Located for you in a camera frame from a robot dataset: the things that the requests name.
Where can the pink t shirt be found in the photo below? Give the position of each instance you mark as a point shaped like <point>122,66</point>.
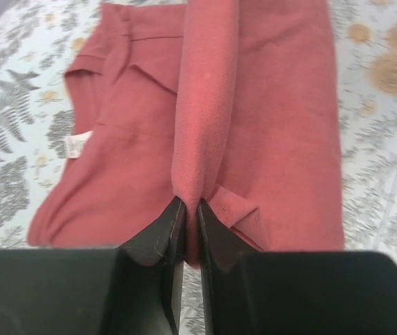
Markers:
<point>231,102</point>

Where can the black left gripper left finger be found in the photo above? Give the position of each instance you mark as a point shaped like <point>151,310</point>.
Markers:
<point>134,288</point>

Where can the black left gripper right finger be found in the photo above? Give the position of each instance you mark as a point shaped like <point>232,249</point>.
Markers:
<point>246,291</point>

